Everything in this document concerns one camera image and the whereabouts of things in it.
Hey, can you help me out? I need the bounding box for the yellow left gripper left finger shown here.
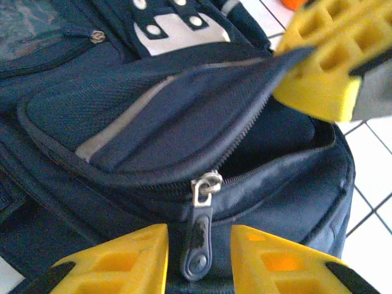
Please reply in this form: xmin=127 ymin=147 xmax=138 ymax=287
xmin=18 ymin=223 xmax=170 ymax=294

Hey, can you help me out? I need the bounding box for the navy blue backpack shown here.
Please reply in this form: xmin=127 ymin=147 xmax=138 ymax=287
xmin=0 ymin=0 xmax=356 ymax=294

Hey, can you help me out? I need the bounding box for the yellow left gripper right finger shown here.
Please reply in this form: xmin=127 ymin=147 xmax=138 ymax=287
xmin=229 ymin=224 xmax=381 ymax=294

